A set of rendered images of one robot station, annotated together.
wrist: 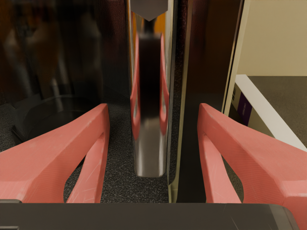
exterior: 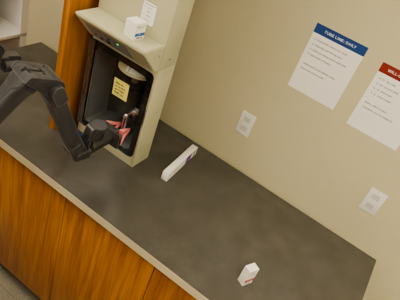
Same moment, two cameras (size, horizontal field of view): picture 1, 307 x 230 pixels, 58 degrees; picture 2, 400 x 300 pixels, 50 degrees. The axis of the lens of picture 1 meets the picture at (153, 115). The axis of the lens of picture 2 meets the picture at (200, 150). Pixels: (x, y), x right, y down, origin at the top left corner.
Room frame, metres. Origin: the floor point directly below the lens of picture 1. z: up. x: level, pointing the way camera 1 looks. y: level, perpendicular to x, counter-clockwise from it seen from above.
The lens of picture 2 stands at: (-1.07, -0.78, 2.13)
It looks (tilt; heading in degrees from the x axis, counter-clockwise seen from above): 35 degrees down; 21
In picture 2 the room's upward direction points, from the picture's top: 21 degrees clockwise
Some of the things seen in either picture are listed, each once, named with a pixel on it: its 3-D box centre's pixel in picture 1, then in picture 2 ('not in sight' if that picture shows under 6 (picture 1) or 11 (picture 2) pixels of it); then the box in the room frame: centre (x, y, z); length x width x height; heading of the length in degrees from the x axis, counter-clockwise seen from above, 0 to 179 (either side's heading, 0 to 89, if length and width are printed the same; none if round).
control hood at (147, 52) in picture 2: not in sight; (117, 41); (0.09, 0.11, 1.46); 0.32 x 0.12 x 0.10; 91
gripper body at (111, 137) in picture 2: not in sight; (104, 137); (-0.01, 0.00, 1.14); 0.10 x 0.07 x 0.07; 90
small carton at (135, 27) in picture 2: not in sight; (135, 28); (0.09, 0.05, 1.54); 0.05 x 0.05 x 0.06; 86
